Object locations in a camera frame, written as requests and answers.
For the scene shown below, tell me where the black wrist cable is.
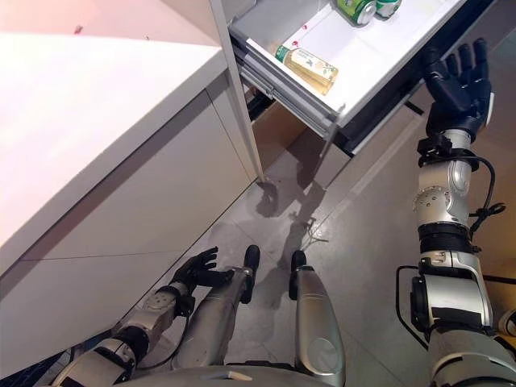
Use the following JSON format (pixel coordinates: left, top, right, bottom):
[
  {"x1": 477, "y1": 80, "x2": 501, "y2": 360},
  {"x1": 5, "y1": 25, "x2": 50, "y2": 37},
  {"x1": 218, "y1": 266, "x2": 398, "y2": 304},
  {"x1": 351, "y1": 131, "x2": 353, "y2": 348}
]
[{"x1": 459, "y1": 152, "x2": 507, "y2": 239}]

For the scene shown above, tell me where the silver left robot leg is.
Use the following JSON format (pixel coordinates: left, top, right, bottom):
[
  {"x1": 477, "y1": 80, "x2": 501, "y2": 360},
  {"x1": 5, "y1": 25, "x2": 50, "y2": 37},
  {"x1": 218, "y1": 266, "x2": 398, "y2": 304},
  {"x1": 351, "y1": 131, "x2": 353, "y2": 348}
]
[{"x1": 173, "y1": 244, "x2": 261, "y2": 368}]

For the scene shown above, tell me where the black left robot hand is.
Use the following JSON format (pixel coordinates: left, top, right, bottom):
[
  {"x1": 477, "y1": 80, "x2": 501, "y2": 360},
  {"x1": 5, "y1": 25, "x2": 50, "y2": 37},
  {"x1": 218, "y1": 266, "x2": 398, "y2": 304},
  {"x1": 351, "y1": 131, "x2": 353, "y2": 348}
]
[{"x1": 173, "y1": 246, "x2": 235, "y2": 298}]

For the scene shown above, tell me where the white vertical cabinet panel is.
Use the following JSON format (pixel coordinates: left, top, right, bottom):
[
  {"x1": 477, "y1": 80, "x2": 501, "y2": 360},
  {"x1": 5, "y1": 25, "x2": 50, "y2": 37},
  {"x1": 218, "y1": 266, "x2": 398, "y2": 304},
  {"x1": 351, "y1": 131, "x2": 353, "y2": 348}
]
[{"x1": 208, "y1": 0, "x2": 268, "y2": 183}]

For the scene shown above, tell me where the green drink can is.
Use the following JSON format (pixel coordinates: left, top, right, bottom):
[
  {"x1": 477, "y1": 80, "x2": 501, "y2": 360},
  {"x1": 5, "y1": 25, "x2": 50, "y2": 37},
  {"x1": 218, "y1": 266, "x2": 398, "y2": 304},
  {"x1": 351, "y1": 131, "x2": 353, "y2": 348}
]
[
  {"x1": 335, "y1": 0, "x2": 378, "y2": 28},
  {"x1": 374, "y1": 0, "x2": 403, "y2": 21}
]

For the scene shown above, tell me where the white kitchen counter cabinet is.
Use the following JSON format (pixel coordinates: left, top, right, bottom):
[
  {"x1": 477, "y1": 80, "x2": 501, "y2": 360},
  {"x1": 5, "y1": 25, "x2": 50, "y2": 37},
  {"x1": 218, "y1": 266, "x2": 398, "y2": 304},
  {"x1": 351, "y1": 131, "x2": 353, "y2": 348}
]
[{"x1": 0, "y1": 31, "x2": 259, "y2": 364}]

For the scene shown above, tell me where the grey rounded container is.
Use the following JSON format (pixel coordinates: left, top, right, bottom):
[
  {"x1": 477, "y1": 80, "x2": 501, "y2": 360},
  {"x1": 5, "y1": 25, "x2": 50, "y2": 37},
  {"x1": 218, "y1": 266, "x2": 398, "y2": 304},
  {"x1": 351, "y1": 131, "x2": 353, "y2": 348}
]
[{"x1": 288, "y1": 249, "x2": 347, "y2": 386}]

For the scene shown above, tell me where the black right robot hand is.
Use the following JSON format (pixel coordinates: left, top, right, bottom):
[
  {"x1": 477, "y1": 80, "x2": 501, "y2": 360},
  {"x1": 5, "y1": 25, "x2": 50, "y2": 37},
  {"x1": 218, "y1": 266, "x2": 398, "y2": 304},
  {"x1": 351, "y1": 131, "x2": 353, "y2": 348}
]
[{"x1": 422, "y1": 38, "x2": 495, "y2": 132}]

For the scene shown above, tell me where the silver robot torso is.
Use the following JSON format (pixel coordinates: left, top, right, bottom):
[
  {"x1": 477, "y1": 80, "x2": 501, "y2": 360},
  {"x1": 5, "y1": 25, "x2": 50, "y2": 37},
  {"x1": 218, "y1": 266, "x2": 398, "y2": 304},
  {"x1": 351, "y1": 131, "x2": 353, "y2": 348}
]
[{"x1": 120, "y1": 360, "x2": 343, "y2": 387}]

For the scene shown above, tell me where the tea bottle with leaf label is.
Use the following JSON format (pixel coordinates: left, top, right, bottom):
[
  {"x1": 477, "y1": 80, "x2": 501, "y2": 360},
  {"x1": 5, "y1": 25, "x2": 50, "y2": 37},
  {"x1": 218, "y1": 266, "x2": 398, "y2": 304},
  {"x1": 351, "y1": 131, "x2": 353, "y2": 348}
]
[{"x1": 275, "y1": 44, "x2": 339, "y2": 97}]

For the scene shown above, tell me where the white fridge drawer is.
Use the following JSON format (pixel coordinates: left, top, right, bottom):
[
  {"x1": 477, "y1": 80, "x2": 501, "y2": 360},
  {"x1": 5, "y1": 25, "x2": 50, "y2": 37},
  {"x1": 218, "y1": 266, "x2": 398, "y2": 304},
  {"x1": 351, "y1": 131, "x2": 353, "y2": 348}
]
[{"x1": 228, "y1": 0, "x2": 472, "y2": 158}]

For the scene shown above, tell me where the black upper arm cable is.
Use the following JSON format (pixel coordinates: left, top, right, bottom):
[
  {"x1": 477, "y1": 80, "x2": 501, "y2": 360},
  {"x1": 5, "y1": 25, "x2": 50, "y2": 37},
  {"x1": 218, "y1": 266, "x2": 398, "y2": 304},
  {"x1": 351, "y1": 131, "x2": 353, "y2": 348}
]
[{"x1": 396, "y1": 264, "x2": 431, "y2": 352}]

